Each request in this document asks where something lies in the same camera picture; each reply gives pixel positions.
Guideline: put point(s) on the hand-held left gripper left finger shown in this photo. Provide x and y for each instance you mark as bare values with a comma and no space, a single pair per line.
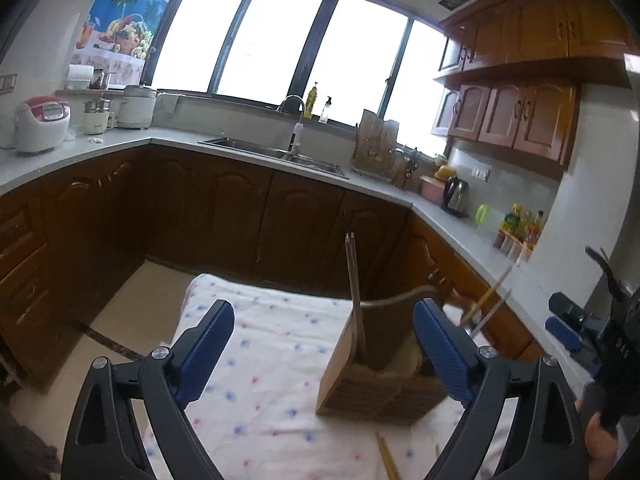
202,355

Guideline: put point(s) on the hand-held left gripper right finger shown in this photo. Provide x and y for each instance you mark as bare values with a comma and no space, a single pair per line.
442,355

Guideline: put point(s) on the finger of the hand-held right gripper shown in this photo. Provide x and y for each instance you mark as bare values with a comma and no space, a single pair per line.
570,307
562,332

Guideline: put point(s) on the wooden chopstick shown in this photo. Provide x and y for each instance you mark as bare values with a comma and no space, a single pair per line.
487,295
389,457

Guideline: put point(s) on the wooden utensil holder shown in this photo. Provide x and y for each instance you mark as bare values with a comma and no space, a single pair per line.
370,390

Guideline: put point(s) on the person's right hand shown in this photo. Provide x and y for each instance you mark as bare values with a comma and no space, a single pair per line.
602,442

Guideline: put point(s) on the floral white tablecloth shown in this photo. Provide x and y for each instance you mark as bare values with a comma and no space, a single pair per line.
260,400

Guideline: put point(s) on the spice jar rack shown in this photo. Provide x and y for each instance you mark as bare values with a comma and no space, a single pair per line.
512,247

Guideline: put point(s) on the cooking oil bottles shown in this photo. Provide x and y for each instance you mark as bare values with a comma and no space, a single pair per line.
520,220

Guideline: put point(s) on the wooden lower cabinets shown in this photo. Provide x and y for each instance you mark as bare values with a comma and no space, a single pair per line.
210,215

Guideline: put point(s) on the wooden cabinets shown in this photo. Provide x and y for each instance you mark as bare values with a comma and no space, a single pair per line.
525,110
210,215

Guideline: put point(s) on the steel electric kettle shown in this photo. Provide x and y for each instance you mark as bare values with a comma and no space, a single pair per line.
456,197

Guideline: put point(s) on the pink container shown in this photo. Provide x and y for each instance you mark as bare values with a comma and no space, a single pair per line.
431,190

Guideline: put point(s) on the dark cloth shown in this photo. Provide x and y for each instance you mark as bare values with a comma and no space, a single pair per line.
25,445

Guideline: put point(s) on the wooden upper cabinets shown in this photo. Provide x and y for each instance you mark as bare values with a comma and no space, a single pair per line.
525,110

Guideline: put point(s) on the steel sink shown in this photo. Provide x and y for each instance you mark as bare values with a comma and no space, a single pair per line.
240,146

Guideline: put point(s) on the wooden cutting board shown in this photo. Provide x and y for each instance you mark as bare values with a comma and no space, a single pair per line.
375,142

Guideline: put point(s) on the range hood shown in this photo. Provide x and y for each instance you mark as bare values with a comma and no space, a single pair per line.
632,85

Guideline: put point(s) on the chrome faucet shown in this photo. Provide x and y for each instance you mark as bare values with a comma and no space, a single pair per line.
296,132

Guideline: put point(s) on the white cloth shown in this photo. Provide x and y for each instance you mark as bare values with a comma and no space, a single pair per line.
169,102

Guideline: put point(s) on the small white kitchen appliance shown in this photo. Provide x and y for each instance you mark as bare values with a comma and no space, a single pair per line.
96,117

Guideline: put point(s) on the clear soap dispenser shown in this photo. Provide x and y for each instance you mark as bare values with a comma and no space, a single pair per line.
325,112

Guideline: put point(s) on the yellow oil bottle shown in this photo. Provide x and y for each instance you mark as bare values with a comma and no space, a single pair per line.
312,102

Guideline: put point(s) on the red and white rice cooker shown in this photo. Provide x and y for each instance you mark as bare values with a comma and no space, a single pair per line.
42,122

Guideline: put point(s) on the glass jar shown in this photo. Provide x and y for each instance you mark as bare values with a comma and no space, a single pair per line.
97,80

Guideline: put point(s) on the paper towel roll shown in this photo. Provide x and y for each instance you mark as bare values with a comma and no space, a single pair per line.
80,77

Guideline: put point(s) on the large window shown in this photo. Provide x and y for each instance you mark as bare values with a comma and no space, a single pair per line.
280,45

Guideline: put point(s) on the white wall socket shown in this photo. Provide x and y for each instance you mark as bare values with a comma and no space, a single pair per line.
481,171

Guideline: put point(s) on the fruit and palm wall poster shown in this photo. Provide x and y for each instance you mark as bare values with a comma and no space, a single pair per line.
130,10

